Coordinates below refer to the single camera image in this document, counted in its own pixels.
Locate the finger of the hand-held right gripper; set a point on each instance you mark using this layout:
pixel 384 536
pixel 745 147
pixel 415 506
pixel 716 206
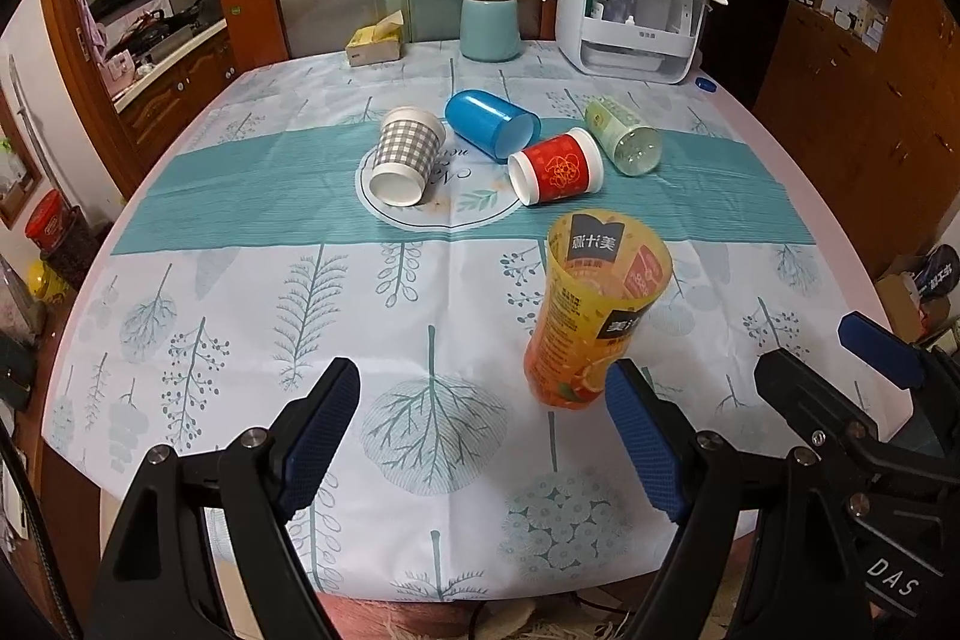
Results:
pixel 877 347
pixel 810 396

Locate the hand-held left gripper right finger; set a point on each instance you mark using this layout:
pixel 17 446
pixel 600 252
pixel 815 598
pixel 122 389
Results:
pixel 646 449

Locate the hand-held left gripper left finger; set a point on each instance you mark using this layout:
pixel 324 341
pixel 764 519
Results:
pixel 321 441

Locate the orange printed plastic cup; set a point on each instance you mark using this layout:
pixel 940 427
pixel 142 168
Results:
pixel 577 325

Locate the red paper cup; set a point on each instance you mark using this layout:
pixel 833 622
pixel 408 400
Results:
pixel 559 168

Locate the grey checked paper cup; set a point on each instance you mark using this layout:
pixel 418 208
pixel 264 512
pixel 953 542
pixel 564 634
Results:
pixel 405 149

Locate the clear green plastic cup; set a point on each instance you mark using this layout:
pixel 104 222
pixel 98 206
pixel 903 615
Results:
pixel 622 138

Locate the blue plastic cup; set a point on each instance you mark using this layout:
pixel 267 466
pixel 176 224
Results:
pixel 480 119

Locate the cardboard box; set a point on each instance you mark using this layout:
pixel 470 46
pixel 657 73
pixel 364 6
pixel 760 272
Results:
pixel 900 310

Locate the dark blue bag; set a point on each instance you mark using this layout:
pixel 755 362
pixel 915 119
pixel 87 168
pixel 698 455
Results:
pixel 937 276

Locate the leaf print tablecloth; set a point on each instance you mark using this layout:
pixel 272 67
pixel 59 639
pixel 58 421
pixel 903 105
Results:
pixel 225 310

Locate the wooden shelf cabinet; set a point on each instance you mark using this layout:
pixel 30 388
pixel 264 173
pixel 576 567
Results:
pixel 862 108

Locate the blue bottle cap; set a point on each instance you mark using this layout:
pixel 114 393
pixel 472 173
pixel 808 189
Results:
pixel 705 84

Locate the yellow round object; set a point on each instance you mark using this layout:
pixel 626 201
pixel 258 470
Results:
pixel 45 280

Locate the red round tin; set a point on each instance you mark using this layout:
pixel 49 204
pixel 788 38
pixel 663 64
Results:
pixel 46 224

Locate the white countertop appliance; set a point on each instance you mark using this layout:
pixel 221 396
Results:
pixel 637 59

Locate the wooden kitchen cabinet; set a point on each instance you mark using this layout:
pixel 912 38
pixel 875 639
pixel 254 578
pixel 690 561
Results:
pixel 180 85

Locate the yellow tissue box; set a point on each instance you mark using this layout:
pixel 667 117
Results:
pixel 371 48

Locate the teal canister with brown lid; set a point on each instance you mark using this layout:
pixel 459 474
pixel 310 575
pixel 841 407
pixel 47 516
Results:
pixel 491 25

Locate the pink hanging cloth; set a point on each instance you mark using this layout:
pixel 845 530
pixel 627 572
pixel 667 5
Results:
pixel 91 21

